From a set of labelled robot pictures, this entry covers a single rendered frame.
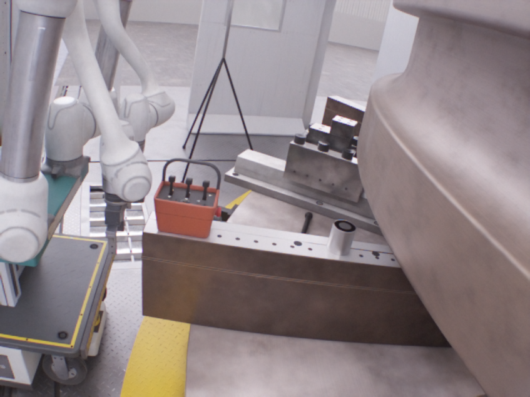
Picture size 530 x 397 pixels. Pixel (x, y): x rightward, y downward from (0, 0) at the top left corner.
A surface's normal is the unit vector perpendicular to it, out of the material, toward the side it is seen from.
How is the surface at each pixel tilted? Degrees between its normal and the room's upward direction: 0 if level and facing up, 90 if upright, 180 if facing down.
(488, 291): 90
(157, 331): 0
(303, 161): 90
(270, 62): 90
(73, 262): 0
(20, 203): 78
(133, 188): 98
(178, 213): 97
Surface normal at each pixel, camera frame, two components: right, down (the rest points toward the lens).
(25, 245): 0.44, 0.58
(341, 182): -0.38, 0.39
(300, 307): 0.00, 0.48
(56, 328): 0.17, -0.86
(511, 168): -0.88, -0.33
